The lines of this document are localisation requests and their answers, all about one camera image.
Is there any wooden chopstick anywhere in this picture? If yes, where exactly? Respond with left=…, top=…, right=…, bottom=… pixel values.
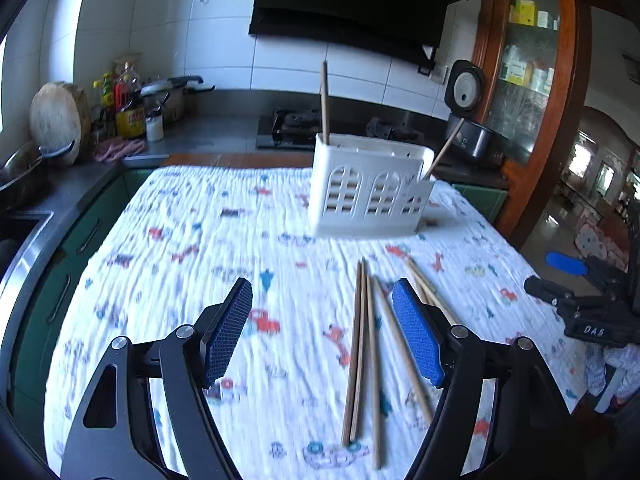
left=373, top=278, right=434, bottom=425
left=406, top=257, right=459, bottom=325
left=342, top=261, right=361, bottom=446
left=366, top=272, right=382, bottom=470
left=422, top=117, right=465, bottom=181
left=349, top=260, right=367, bottom=444
left=412, top=280, right=435, bottom=306
left=320, top=60, right=330, bottom=145

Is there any white plastic utensil holder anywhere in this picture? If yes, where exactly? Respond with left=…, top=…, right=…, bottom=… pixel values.
left=308, top=133, right=435, bottom=238

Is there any cartoon print white cloth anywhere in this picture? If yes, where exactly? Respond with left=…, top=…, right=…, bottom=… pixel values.
left=43, top=167, right=586, bottom=479

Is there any black rice cooker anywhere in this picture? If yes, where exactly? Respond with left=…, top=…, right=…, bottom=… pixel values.
left=445, top=60, right=504, bottom=167

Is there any wooden glass door cabinet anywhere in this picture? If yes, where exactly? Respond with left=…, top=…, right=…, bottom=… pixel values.
left=473, top=0, right=591, bottom=248

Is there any pink cloth on counter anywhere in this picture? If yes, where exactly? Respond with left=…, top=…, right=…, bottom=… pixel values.
left=92, top=136, right=146, bottom=164

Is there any black wok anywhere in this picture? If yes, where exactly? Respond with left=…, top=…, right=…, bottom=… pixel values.
left=1, top=141, right=76, bottom=199

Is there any black range hood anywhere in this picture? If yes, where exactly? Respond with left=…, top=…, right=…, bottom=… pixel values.
left=248, top=0, right=460, bottom=70

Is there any small white jar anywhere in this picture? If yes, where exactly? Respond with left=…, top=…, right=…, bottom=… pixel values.
left=145, top=114, right=164, bottom=143

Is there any yellow label sauce bottle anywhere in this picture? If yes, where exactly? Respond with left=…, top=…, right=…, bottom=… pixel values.
left=114, top=62, right=145, bottom=139

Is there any round wooden cutting board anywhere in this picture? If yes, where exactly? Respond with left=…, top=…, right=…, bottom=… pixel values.
left=28, top=81, right=91, bottom=166

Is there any silver pressure cooker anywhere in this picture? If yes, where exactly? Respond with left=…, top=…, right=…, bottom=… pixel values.
left=141, top=75, right=215, bottom=125

